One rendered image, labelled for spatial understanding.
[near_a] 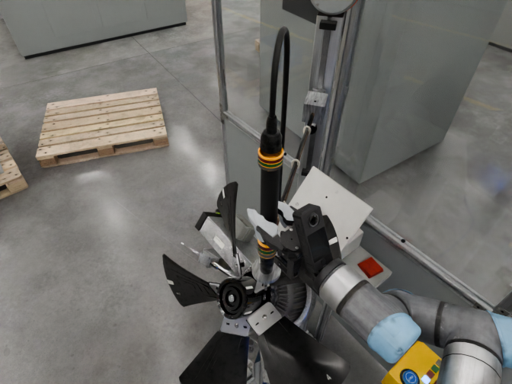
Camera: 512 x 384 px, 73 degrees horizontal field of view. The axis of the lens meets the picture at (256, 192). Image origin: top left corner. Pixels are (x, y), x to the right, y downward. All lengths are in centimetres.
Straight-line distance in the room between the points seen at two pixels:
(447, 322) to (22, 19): 598
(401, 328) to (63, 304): 241
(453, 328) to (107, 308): 225
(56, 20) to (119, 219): 377
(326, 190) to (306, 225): 64
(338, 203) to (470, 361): 70
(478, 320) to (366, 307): 17
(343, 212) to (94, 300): 194
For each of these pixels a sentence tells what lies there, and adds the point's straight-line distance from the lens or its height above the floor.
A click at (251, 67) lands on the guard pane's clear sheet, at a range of 186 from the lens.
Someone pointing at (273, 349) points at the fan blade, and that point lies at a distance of 105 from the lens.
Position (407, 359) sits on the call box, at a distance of 124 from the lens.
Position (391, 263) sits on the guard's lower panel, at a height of 86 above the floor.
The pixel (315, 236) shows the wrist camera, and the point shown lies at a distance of 60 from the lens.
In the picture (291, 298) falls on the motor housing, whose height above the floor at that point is 115.
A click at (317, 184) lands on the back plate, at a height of 133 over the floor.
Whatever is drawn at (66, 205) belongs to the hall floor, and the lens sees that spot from 338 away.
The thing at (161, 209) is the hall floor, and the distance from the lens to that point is 304.
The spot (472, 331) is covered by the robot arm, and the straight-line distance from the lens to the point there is 65.
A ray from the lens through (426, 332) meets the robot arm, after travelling 67.
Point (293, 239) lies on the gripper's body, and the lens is 64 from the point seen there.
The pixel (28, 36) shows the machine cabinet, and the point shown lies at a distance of 620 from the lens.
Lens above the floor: 216
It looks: 45 degrees down
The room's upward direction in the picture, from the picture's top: straight up
